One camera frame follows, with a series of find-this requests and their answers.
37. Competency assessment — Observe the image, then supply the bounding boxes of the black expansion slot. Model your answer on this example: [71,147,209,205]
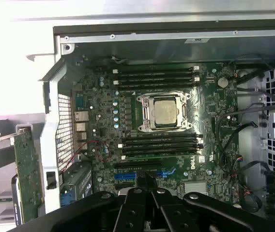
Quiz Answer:
[114,162,163,170]

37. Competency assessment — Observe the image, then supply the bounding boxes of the CPU with silver lid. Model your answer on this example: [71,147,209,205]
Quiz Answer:
[153,99,181,128]

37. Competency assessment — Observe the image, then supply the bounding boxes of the thin red wire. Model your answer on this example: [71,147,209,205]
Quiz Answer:
[60,139,109,173]

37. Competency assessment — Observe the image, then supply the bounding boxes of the silver coin battery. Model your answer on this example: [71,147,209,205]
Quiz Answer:
[217,76,229,88]

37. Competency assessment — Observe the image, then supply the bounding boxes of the blue expansion slot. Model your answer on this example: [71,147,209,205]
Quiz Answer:
[114,169,177,181]

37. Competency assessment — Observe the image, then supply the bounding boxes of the black open PC case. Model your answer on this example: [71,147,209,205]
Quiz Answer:
[26,13,275,232]

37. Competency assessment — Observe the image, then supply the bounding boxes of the silver chipset heatsink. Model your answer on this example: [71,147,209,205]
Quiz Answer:
[184,181,207,194]

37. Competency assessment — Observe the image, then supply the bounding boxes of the green RAM stick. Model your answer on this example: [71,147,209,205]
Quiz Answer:
[122,155,196,162]

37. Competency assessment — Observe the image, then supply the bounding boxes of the black RAM slot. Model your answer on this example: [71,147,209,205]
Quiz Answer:
[113,81,194,88]
[118,142,204,150]
[122,148,204,156]
[118,64,200,72]
[112,70,194,77]
[118,75,200,83]
[122,136,203,144]

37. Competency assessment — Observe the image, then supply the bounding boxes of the green motherboard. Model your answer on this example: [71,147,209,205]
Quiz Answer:
[71,61,241,206]

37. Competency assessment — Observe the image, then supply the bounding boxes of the metal CPU socket frame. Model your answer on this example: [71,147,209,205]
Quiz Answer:
[136,91,193,133]

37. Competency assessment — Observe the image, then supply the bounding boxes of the black round speaker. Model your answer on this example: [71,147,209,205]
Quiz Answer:
[240,193,263,213]

